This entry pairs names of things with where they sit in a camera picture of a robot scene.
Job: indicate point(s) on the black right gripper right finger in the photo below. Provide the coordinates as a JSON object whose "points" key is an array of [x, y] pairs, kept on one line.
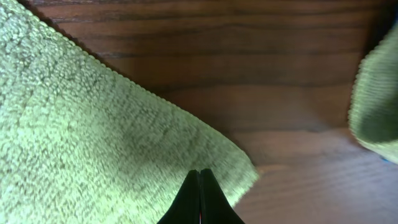
{"points": [[214, 206]]}

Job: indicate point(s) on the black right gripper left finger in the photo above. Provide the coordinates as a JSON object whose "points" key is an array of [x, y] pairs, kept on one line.
{"points": [[185, 208]]}

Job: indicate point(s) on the green microfiber cloth with tag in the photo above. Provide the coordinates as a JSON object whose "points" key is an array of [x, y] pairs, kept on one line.
{"points": [[80, 143]]}

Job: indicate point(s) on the crumpled green microfiber cloth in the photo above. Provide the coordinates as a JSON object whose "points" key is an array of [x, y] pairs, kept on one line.
{"points": [[372, 115]]}

